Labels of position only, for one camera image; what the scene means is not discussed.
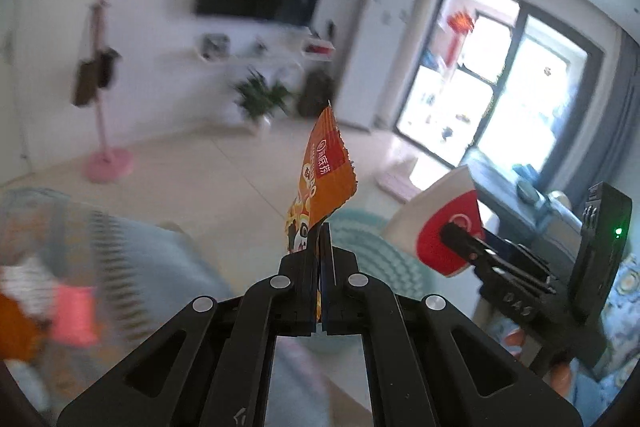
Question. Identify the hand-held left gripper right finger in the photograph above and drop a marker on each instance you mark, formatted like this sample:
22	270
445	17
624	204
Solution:
332	267

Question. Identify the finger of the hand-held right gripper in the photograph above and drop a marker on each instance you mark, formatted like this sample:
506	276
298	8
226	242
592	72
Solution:
520	252
460	241

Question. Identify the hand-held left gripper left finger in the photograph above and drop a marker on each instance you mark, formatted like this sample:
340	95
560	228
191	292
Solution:
302	267

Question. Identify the white and red packet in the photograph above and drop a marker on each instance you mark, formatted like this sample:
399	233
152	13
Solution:
425	212

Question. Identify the teal plastic basket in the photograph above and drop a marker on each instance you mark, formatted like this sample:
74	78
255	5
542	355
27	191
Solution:
385	252

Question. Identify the orange snack wrapper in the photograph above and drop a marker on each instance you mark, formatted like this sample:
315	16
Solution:
325	162

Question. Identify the person's right hand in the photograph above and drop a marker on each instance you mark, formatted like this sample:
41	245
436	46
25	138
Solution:
515	339

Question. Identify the blue-grey sofa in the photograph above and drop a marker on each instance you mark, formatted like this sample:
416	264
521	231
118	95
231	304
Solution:
500	187

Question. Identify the blue floral cloth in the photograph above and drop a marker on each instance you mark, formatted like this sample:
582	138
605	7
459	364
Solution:
622	332

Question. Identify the pink book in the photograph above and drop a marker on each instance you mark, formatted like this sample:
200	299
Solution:
397	184

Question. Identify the patterned sofa cover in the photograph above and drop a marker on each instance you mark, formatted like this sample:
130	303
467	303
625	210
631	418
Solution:
150	267

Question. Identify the glass balcony door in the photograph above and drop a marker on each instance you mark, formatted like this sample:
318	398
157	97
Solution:
525	82

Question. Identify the potted green plant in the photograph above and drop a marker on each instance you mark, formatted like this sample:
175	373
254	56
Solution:
260	97

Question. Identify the white standing air conditioner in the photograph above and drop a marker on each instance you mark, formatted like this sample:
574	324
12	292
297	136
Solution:
375	57

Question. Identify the red knot hanging ornament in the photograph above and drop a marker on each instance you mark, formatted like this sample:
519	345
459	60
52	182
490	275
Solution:
460	27

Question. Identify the white box shelf red inside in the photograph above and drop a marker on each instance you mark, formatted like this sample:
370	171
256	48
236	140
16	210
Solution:
317	47

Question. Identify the pink packet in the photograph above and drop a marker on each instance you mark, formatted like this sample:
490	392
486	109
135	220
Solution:
74	314

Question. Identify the white striped packet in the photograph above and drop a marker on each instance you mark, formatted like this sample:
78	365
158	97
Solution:
30	279

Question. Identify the black hanging bag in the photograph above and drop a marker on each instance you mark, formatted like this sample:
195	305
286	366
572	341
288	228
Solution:
108	67

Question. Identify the brown hanging bag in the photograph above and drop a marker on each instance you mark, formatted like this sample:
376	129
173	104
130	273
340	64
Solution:
85	82

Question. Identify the pink coat rack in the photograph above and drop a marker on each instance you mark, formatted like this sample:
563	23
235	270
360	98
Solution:
103	57

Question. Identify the orange packet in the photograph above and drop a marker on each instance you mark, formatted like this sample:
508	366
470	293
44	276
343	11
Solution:
17	332

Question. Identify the white curved lower wall shelf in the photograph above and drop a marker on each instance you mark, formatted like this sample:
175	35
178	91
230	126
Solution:
265	57

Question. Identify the butterfly picture frame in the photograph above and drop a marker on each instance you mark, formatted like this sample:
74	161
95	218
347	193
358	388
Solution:
216	46

